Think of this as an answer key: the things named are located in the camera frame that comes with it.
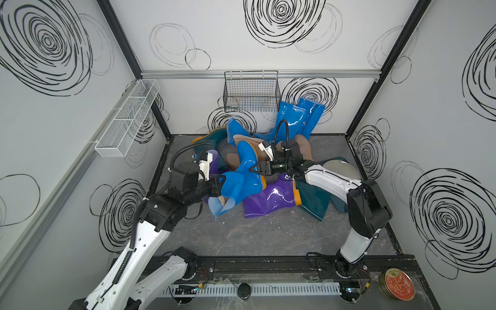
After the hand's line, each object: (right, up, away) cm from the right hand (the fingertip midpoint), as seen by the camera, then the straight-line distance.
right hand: (251, 170), depth 80 cm
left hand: (-9, -1, -13) cm, 16 cm away
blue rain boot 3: (+34, +30, +24) cm, 51 cm away
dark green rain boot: (-22, +16, +31) cm, 42 cm away
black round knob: (-2, -37, -19) cm, 42 cm away
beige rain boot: (+30, +10, +25) cm, 40 cm away
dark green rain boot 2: (+29, -15, +9) cm, 34 cm away
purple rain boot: (+13, -12, +6) cm, 19 cm away
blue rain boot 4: (-9, +20, +14) cm, 26 cm away
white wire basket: (-51, +13, -8) cm, 53 cm away
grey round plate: (+50, -1, +25) cm, 56 cm away
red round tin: (+52, -40, -12) cm, 67 cm away
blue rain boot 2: (+22, +23, +23) cm, 39 cm away
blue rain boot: (-5, -4, -14) cm, 15 cm away
